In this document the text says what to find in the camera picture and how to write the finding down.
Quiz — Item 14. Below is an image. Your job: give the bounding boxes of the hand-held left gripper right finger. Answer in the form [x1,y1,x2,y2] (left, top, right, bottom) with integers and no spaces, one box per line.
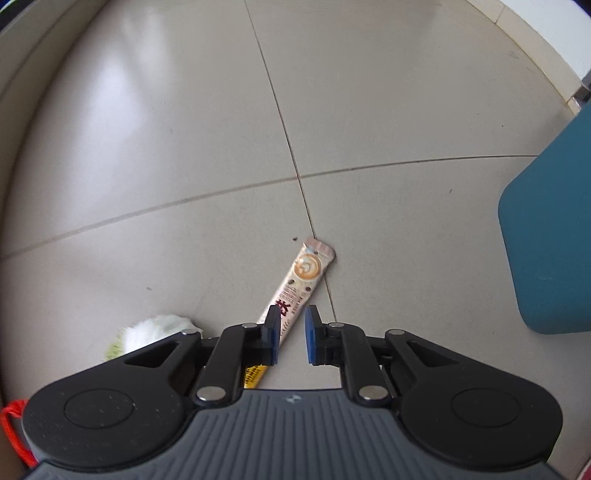
[304,305,463,408]

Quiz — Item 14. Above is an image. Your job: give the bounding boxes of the red string bundle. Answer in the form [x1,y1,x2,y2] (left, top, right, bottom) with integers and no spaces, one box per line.
[0,399,38,468]

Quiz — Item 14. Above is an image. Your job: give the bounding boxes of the teal plastic bin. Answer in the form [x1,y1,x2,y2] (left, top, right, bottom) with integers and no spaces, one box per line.
[498,113,591,335]

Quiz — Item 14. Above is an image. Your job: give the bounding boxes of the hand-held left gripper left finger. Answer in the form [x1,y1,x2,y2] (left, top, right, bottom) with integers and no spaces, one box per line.
[121,305,282,408]

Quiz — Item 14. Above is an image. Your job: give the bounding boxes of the beige coffee sachet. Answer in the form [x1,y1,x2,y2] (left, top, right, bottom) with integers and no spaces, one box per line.
[243,236,336,389]

